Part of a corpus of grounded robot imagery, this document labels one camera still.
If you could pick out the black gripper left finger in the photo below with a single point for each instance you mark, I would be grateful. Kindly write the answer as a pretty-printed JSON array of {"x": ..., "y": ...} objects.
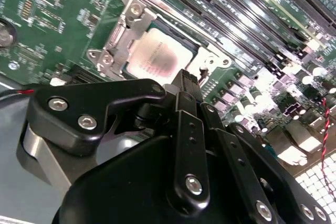
[{"x": 78, "y": 108}]

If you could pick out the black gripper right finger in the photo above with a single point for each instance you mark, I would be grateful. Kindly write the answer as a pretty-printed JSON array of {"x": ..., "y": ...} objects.
[{"x": 236, "y": 161}]

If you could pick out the silver CPU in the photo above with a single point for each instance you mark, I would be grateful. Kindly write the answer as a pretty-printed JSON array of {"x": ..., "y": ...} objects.
[{"x": 160, "y": 53}]

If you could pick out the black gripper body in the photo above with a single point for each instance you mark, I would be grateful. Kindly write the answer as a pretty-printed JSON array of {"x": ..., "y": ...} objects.
[{"x": 126, "y": 182}]

